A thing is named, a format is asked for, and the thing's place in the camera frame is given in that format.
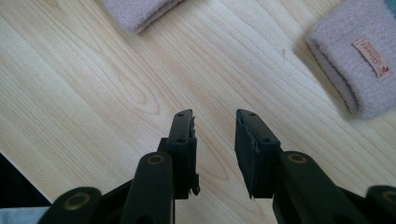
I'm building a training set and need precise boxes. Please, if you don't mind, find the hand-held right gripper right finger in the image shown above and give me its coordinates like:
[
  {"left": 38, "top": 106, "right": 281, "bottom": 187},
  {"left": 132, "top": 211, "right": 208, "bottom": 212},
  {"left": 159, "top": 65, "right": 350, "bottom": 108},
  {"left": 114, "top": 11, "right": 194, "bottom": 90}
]
[{"left": 234, "top": 108, "right": 283, "bottom": 200}]

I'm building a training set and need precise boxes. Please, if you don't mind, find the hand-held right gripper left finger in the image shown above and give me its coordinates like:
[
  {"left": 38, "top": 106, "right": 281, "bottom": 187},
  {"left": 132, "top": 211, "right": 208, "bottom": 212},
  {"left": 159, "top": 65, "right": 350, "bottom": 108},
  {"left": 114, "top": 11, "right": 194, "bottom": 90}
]
[{"left": 158, "top": 108, "right": 201, "bottom": 201}]

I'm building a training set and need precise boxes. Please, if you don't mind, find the pink grey sock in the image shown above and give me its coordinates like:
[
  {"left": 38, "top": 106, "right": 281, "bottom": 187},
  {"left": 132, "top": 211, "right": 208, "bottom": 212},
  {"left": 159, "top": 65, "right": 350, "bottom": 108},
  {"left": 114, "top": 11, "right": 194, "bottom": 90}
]
[
  {"left": 305, "top": 0, "right": 396, "bottom": 120},
  {"left": 101, "top": 0, "right": 185, "bottom": 35}
]

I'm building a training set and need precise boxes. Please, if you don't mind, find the light grey cloth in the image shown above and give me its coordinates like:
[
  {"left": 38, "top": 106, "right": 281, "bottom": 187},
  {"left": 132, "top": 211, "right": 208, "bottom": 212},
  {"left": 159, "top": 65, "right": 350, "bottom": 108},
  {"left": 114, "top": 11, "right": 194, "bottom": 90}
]
[{"left": 0, "top": 206, "right": 51, "bottom": 224}]

